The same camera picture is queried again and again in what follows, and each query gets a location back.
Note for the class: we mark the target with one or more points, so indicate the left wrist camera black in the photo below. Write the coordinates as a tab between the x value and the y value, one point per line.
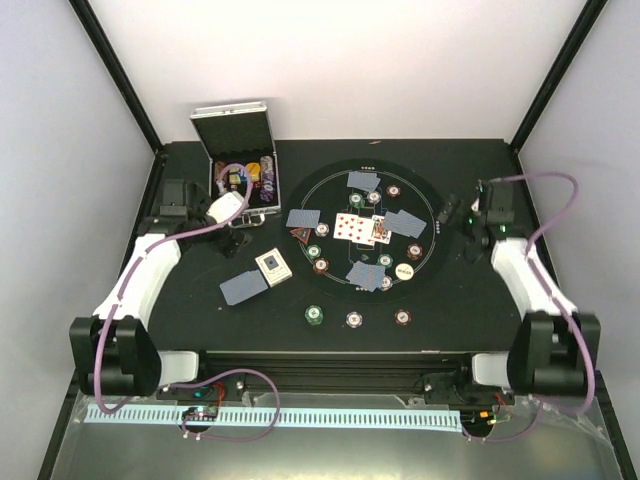
181	199

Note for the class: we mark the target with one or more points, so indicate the dealt blue card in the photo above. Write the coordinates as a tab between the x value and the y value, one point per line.
355	272
394	221
303	218
360	180

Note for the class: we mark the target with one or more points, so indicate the blue white poker chip stack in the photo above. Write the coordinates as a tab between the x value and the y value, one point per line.
354	319

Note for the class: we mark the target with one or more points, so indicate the brown chip row in case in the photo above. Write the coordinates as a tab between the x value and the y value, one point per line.
218	175

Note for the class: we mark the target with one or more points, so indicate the face-up diamonds card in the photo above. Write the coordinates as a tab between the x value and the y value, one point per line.
345	227

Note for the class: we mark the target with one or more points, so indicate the black aluminium mounting rail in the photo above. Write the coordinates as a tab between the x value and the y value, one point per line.
434	377

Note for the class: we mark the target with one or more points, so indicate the dealt blue card top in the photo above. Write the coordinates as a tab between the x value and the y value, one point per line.
360	180

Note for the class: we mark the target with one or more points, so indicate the white dealer button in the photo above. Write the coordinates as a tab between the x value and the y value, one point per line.
404	271

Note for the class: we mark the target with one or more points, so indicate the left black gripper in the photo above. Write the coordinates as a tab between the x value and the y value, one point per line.
235	245

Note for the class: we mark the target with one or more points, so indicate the black frame post right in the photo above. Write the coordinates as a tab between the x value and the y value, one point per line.
571	46

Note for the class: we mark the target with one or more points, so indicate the blue yellow card box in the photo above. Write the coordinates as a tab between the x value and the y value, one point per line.
237	176

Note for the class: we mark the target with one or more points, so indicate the green poker chip stack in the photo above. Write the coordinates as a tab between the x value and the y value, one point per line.
314	315

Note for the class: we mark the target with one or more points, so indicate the brown poker chip stack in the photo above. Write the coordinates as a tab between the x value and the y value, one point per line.
402	317

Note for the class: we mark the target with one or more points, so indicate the red triangular all-in marker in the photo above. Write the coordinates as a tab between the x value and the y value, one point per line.
302	234

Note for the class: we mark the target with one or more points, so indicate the white playing card box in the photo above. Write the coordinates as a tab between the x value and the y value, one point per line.
273	267

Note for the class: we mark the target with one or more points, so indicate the round black poker mat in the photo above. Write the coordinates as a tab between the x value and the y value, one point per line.
326	190

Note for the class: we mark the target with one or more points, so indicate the dealt blue card bottom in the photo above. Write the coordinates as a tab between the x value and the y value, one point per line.
355	272

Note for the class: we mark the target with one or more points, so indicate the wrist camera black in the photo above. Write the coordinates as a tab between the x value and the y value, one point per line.
494	203
181	199

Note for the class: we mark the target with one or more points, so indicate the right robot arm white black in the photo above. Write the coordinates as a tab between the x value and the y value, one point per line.
554	350

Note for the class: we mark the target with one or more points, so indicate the face-up court card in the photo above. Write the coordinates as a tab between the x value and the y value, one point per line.
379	232

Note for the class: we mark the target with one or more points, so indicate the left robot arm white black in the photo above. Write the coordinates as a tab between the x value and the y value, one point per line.
113	353

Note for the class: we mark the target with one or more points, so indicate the yellow big blind button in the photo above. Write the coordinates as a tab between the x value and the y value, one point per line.
254	170

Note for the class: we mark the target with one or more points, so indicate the aluminium poker case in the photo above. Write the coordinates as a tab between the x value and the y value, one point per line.
238	134

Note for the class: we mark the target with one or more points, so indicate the blue patterned card deck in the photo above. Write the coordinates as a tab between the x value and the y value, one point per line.
243	287

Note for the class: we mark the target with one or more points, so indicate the purple chip row in case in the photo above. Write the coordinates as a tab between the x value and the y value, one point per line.
268	180

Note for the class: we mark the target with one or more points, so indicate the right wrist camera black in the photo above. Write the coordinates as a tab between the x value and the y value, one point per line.
494	203

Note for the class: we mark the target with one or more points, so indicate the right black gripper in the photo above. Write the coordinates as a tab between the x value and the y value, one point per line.
449	207

